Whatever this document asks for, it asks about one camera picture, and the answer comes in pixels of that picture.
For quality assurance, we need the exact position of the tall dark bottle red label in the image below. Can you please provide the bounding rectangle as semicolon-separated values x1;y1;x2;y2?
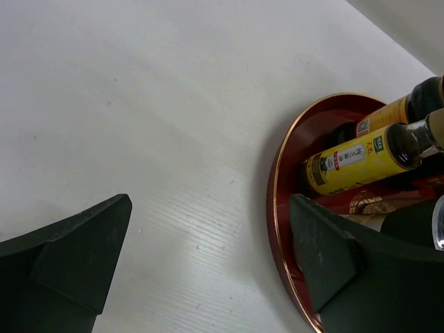
410;173;443;191

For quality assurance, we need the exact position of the clear grinder with black top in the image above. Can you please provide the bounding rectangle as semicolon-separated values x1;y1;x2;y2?
343;196;443;251

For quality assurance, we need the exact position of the red round lacquer tray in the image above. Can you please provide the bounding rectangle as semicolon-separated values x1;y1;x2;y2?
266;92;444;330

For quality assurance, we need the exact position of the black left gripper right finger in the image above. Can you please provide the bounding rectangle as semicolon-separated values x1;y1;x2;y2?
289;194;443;332

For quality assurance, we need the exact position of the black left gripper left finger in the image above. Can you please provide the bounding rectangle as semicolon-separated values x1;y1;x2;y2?
1;194;131;332

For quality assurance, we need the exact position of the red lid chili sauce jar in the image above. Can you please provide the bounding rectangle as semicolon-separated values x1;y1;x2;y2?
332;74;444;143

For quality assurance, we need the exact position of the yellow label gold cap bottle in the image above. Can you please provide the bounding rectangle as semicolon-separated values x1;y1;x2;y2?
297;109;443;198

